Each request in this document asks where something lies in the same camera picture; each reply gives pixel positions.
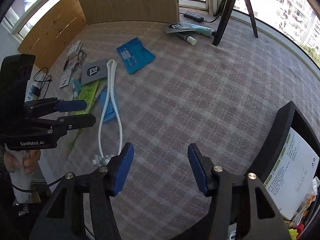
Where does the black inline remote cable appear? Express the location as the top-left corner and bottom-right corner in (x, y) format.
(183, 0), (230, 23)

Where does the black tripod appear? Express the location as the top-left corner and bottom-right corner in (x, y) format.
(213, 0), (258, 46)

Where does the blue card packet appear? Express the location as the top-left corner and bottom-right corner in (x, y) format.
(60, 68), (72, 88)

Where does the green white lip balm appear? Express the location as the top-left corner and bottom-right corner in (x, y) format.
(175, 33), (197, 46)

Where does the upright wooden board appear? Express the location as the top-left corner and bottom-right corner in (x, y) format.
(79, 0), (180, 24)

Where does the person's left hand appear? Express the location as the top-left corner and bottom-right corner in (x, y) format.
(4, 150), (41, 174)

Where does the grey tg sachet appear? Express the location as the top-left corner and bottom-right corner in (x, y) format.
(81, 59), (107, 85)
(163, 22), (195, 34)

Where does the metal eyelash curler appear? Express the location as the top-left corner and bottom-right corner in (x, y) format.
(72, 49), (87, 72)

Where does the blue hand sanitizer bottle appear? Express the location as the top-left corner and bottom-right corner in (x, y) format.
(72, 79), (82, 100)

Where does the white beaded massager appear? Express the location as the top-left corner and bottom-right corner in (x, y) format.
(92, 60), (123, 167)

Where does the white dotted small box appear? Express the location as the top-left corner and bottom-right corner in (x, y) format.
(67, 40), (83, 59)

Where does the blue flat sachet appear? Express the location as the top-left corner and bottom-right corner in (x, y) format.
(116, 37), (155, 74)

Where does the black storage box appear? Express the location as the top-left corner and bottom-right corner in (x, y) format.
(178, 102), (319, 239)

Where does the blue plastic card holder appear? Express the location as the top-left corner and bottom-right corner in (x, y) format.
(99, 88), (116, 123)

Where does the teal hand cream tube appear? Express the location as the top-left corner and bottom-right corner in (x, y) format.
(188, 22), (216, 37)

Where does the yellow shuttlecock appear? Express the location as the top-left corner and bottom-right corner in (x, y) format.
(289, 229), (300, 240)

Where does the lime green tube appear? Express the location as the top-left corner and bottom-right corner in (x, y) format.
(70, 80), (100, 115)

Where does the white paper box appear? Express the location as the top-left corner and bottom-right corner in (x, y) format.
(264, 128), (319, 220)

